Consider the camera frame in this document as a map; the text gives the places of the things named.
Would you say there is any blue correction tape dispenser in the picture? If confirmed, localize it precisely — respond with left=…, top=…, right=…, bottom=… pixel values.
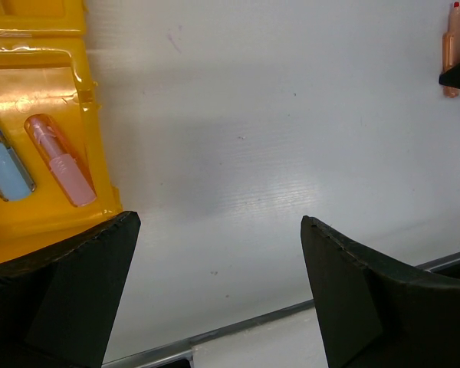
left=0, top=126, right=36, bottom=202

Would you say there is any pink correction tape dispenser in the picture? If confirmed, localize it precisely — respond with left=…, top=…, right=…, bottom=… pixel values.
left=24, top=113, right=97, bottom=207

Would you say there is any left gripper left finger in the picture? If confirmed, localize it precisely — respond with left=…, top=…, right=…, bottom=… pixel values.
left=0, top=211, right=140, bottom=367

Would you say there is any orange correction tape dispenser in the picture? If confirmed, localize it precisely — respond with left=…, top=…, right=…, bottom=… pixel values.
left=442, top=1, right=460, bottom=99

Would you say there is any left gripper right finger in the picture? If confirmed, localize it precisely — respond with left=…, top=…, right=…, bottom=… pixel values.
left=301, top=216, right=460, bottom=367

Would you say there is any yellow plastic organizer tray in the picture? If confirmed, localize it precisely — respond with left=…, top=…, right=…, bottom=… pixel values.
left=0, top=1, right=122, bottom=264

